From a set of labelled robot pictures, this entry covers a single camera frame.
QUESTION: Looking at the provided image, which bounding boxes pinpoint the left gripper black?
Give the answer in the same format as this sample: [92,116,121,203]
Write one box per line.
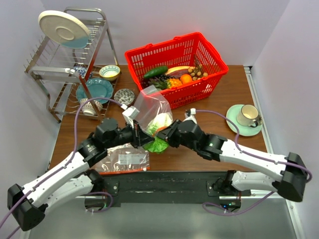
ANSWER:
[106,119,155,149]

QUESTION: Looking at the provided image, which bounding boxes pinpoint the toy napa cabbage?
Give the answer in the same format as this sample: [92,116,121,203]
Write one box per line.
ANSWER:
[143,113,173,155]

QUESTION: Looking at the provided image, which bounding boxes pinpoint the zip bag red zipper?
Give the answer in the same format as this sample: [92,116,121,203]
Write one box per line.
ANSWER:
[133,86,173,137]

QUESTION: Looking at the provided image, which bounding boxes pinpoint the toy longan bunch brown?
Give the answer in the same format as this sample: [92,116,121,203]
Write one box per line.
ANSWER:
[187,66,208,81]

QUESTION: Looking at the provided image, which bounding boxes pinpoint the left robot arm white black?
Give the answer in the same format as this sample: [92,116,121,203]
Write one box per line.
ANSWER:
[7,118,154,231]

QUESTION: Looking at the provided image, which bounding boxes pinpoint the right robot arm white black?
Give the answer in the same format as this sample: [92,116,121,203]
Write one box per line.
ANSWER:
[156,120,311,202]

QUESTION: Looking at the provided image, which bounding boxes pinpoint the black white patterned bowl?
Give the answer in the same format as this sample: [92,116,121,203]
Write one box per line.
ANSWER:
[114,88,135,106]

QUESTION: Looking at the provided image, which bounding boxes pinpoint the toy pineapple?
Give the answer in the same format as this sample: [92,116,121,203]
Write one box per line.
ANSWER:
[148,78,182,90]

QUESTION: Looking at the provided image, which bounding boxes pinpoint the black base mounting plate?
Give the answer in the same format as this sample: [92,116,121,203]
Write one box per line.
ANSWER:
[43,170,278,209]

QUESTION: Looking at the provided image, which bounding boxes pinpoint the toy dark grapes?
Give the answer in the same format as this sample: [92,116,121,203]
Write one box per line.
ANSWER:
[141,75,167,90]

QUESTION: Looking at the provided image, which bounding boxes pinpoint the blue patterned white bowl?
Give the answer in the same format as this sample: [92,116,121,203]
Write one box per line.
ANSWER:
[80,98,103,116]

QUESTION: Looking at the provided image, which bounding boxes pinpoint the toy orange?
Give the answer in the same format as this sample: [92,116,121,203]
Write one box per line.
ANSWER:
[180,74,193,84]

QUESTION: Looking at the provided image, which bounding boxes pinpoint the teal scalloped plate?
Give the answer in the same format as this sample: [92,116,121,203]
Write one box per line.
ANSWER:
[76,78,114,102]

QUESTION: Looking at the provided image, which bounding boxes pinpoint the mint green saucer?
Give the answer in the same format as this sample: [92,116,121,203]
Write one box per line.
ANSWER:
[226,104,263,136]

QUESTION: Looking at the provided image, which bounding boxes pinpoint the toy meat slice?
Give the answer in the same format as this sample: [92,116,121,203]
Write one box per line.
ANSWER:
[165,66,190,76]

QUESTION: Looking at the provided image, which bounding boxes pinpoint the toy cucumber green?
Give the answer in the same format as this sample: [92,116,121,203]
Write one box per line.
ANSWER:
[144,66,168,79]

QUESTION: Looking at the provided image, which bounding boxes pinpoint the yellow rim teal bowl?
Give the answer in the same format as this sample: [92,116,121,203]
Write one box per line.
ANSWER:
[99,65,121,81]

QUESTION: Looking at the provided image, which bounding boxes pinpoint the cream speckled mug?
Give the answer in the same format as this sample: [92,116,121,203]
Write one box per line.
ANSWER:
[236,105,262,128]

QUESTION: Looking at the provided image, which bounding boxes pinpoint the metal dish rack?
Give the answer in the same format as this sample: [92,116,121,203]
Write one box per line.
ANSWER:
[25,7,118,122]

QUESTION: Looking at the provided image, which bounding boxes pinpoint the small blue patterned dish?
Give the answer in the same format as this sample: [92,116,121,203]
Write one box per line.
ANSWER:
[73,64,88,79]

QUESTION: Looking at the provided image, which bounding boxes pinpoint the large white blue plate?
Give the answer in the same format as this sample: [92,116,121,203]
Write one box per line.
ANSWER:
[38,10,91,49]

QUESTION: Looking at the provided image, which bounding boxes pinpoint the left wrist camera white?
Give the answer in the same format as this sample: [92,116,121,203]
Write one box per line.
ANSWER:
[122,106,140,126]

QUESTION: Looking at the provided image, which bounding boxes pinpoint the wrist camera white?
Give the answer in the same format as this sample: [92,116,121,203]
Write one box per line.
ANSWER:
[183,108,197,124]
[122,106,140,126]

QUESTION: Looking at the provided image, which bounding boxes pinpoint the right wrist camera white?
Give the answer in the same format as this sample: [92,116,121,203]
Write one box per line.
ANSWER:
[183,108,197,124]

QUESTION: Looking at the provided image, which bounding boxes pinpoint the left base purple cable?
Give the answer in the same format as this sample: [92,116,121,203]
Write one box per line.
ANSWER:
[88,190,115,214]

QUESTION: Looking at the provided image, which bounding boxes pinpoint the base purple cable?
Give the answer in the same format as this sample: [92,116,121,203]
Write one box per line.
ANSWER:
[201,191,275,215]
[88,190,115,214]

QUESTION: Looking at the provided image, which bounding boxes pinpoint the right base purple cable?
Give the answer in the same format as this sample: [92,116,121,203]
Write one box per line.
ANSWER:
[201,191,275,215]

